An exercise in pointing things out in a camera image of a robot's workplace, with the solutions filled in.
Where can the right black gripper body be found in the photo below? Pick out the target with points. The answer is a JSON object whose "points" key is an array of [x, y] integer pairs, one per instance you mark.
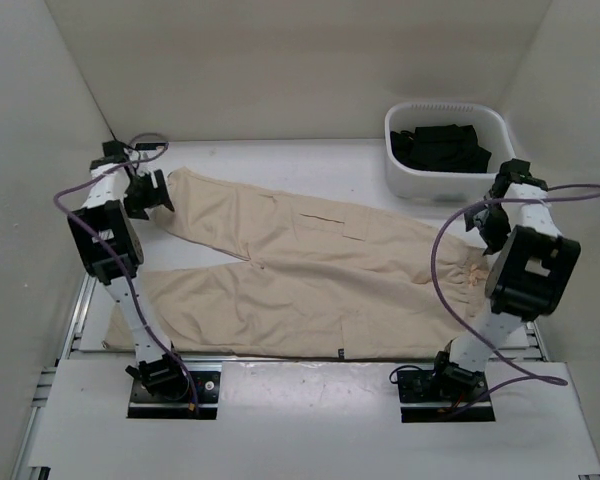
{"points": [[494, 225]]}

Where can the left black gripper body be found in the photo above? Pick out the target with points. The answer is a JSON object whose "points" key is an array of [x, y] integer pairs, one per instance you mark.
{"points": [[141, 194]]}

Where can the beige trousers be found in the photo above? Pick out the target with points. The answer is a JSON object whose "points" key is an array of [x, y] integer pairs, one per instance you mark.
{"points": [[310, 277]]}

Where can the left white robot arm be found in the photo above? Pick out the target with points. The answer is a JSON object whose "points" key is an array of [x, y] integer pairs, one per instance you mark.
{"points": [[121, 190]]}

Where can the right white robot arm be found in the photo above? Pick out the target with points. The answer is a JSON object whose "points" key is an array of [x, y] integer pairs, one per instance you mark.
{"points": [[533, 264]]}

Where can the black clothes in basket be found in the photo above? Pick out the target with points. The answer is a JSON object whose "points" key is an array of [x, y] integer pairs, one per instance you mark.
{"points": [[443, 149]]}

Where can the white plastic basket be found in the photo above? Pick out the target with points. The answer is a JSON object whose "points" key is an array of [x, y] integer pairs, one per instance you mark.
{"points": [[452, 187]]}

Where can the aluminium left rail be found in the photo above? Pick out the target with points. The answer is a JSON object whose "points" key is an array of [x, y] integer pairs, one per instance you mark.
{"points": [[77, 318]]}

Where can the aluminium rail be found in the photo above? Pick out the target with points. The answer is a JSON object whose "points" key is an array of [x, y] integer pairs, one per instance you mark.
{"points": [[77, 318], [532, 336], [532, 354]]}

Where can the aluminium right rail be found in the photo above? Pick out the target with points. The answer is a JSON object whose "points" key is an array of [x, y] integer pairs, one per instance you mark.
{"points": [[532, 336]]}

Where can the aluminium front rail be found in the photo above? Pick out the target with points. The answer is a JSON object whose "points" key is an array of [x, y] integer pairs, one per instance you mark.
{"points": [[532, 354]]}

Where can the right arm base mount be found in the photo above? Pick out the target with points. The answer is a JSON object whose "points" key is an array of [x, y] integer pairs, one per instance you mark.
{"points": [[426, 398]]}

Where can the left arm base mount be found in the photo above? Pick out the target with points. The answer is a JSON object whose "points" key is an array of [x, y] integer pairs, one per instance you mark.
{"points": [[174, 402]]}

